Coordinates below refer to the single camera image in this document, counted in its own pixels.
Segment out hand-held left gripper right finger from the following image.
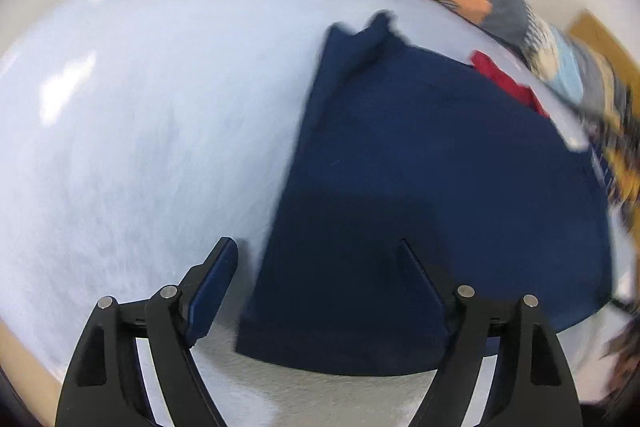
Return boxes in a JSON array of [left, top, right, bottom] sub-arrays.
[[400, 239, 583, 427]]

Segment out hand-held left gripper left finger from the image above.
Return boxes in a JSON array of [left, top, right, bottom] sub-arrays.
[[54, 237, 240, 427]]

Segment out navy work jacket red collar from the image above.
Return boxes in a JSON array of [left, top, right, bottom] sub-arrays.
[[235, 9, 616, 378]]

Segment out light blue cloud bed sheet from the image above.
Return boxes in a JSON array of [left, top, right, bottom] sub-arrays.
[[0, 0, 640, 427]]

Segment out yellow and blue starry cloth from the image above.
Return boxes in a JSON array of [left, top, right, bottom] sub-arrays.
[[592, 127, 640, 210]]

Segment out wooden headboard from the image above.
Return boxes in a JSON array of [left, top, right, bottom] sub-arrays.
[[567, 9, 640, 75]]

